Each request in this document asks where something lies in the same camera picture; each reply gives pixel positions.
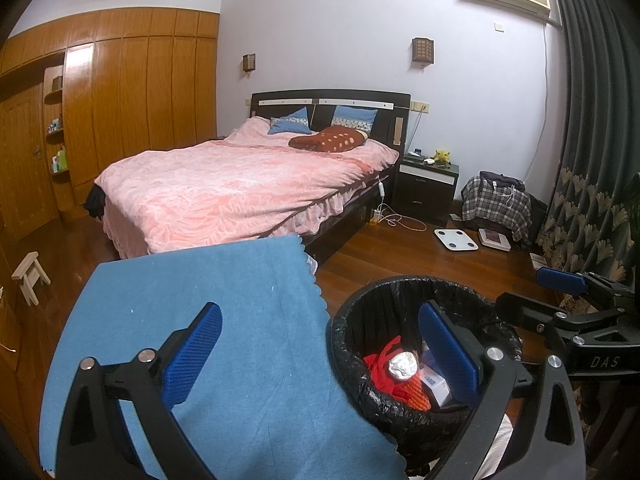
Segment blue pillow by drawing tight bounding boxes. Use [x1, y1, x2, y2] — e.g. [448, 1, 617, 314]
[267, 106, 311, 136]
[331, 105, 378, 133]

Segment blue felt table cloth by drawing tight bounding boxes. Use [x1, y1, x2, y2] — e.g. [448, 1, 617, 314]
[39, 235, 408, 480]

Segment white and blue box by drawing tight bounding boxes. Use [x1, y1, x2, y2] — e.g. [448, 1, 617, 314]
[419, 365, 453, 408]

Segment white scale with red top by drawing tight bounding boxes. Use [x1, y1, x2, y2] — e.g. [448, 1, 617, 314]
[477, 228, 512, 252]

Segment white floor cable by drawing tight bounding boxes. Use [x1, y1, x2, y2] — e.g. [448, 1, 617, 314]
[372, 212, 428, 233]

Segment orange mesh bag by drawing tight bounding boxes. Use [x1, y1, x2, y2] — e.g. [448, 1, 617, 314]
[395, 377, 432, 411]

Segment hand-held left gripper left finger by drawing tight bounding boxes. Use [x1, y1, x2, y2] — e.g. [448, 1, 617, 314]
[56, 301, 223, 480]

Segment dark wooden bed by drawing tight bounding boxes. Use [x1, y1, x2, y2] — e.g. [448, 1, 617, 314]
[85, 91, 412, 266]

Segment large wall lamp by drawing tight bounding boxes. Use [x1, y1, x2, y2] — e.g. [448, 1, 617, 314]
[411, 37, 434, 67]

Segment person's striped clothing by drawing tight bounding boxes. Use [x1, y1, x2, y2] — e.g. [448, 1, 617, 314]
[470, 410, 516, 480]

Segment foil ball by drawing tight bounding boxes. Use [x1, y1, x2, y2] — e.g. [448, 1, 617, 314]
[385, 351, 418, 383]

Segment wooden door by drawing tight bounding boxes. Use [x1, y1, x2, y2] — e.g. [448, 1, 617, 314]
[0, 82, 61, 233]

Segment pink blanket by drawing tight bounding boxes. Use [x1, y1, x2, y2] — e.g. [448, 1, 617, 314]
[94, 116, 401, 256]

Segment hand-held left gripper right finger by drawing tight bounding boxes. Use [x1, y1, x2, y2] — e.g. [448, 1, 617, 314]
[417, 300, 587, 480]

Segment dark patterned curtain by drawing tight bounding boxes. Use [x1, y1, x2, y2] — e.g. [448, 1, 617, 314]
[542, 0, 640, 311]

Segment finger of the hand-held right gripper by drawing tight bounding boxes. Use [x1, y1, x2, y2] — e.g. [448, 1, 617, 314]
[495, 292, 581, 341]
[536, 266, 638, 311]

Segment red gloves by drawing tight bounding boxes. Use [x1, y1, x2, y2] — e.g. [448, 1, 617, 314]
[362, 335, 418, 401]

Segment white bathroom scale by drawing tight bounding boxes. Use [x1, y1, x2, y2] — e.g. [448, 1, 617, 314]
[433, 228, 476, 253]

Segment white wall pipe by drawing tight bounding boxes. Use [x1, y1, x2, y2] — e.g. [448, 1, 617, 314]
[522, 17, 551, 183]

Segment brown dotted pillow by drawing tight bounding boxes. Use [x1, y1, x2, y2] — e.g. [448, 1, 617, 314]
[289, 127, 371, 153]

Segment dark backpack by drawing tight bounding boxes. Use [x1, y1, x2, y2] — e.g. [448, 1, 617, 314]
[479, 171, 526, 193]

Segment black bag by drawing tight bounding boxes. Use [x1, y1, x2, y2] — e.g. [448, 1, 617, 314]
[527, 195, 551, 248]

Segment wooden wardrobe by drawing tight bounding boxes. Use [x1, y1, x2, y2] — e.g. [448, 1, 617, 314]
[0, 7, 221, 226]

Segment dark nightstand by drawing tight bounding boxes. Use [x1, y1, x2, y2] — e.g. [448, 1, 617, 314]
[391, 157, 460, 227]

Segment trash bin with black bag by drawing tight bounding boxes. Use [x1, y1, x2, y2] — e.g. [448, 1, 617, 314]
[325, 275, 523, 476]

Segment black cloth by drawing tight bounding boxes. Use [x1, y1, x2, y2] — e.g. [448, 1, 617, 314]
[84, 185, 107, 221]

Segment plaid cloth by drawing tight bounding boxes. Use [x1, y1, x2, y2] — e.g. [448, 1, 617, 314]
[460, 177, 533, 248]

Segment small wooden stool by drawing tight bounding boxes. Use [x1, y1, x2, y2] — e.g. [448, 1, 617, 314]
[11, 254, 52, 306]

